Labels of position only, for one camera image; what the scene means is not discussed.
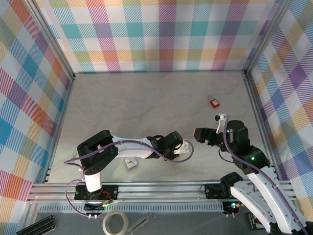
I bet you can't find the red safety padlock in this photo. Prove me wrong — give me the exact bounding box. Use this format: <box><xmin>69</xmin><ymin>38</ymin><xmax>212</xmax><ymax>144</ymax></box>
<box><xmin>207</xmin><ymin>95</ymin><xmax>221</xmax><ymax>109</ymax></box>

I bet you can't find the white printed card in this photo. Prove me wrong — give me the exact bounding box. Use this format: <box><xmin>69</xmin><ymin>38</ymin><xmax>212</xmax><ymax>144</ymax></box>
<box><xmin>124</xmin><ymin>156</ymin><xmax>139</xmax><ymax>169</ymax></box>

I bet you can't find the black controller box with LED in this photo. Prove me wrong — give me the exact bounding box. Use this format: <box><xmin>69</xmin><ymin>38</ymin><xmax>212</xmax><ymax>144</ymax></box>
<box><xmin>84</xmin><ymin>202</ymin><xmax>109</xmax><ymax>212</ymax></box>
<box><xmin>224</xmin><ymin>201</ymin><xmax>243</xmax><ymax>212</ymax></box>

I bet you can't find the clear tape roll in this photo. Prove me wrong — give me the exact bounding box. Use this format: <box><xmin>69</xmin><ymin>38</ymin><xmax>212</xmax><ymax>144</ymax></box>
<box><xmin>102</xmin><ymin>210</ymin><xmax>130</xmax><ymax>235</ymax></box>

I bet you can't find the black aluminium extrusion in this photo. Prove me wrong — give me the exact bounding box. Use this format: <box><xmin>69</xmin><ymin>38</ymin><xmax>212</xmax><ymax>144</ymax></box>
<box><xmin>16</xmin><ymin>214</ymin><xmax>57</xmax><ymax>235</ymax></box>

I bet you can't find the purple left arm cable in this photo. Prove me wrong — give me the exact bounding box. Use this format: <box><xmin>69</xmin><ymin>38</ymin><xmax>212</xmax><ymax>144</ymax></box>
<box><xmin>64</xmin><ymin>139</ymin><xmax>195</xmax><ymax>218</ymax></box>

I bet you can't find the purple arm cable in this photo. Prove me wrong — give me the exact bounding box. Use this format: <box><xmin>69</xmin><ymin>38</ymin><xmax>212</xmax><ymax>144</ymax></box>
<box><xmin>64</xmin><ymin>139</ymin><xmax>195</xmax><ymax>218</ymax></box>
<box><xmin>223</xmin><ymin>115</ymin><xmax>309</xmax><ymax>235</ymax></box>

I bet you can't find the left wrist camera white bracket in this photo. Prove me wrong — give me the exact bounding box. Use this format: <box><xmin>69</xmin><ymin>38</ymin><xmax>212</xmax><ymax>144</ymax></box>
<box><xmin>174</xmin><ymin>139</ymin><xmax>190</xmax><ymax>155</ymax></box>

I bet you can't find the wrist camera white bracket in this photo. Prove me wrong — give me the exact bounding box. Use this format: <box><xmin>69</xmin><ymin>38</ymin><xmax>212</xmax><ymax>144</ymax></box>
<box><xmin>214</xmin><ymin>113</ymin><xmax>230</xmax><ymax>134</ymax></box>
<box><xmin>174</xmin><ymin>139</ymin><xmax>190</xmax><ymax>155</ymax></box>

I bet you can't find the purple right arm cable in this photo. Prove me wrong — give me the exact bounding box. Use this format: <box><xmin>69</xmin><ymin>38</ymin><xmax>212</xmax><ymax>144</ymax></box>
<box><xmin>223</xmin><ymin>115</ymin><xmax>309</xmax><ymax>235</ymax></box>

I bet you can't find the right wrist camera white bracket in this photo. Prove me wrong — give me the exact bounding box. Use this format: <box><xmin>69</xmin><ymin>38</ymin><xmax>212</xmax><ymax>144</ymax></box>
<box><xmin>214</xmin><ymin>113</ymin><xmax>230</xmax><ymax>134</ymax></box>

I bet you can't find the aluminium rail beam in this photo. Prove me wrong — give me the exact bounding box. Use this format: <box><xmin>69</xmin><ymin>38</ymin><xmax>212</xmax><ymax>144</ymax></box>
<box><xmin>25</xmin><ymin>181</ymin><xmax>298</xmax><ymax>204</ymax></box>

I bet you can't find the grey slotted cable duct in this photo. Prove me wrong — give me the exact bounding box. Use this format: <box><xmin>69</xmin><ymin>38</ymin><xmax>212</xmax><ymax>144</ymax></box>
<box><xmin>39</xmin><ymin>204</ymin><xmax>225</xmax><ymax>213</ymax></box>

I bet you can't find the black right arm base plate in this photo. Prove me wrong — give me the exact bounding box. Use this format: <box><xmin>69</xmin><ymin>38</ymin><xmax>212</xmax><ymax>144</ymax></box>
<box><xmin>204</xmin><ymin>182</ymin><xmax>232</xmax><ymax>199</ymax></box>

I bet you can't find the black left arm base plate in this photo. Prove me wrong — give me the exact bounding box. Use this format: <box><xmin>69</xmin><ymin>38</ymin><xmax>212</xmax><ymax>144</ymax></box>
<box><xmin>74</xmin><ymin>185</ymin><xmax>119</xmax><ymax>200</ymax></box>

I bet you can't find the flat metal bracket strip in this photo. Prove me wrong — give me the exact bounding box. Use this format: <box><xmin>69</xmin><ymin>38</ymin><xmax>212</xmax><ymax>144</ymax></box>
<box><xmin>127</xmin><ymin>212</ymin><xmax>157</xmax><ymax>232</ymax></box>

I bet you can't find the aluminium frame post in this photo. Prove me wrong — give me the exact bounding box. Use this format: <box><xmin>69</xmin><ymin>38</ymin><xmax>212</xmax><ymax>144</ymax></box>
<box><xmin>243</xmin><ymin>0</ymin><xmax>294</xmax><ymax>76</ymax></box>
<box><xmin>24</xmin><ymin>0</ymin><xmax>75</xmax><ymax>80</ymax></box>

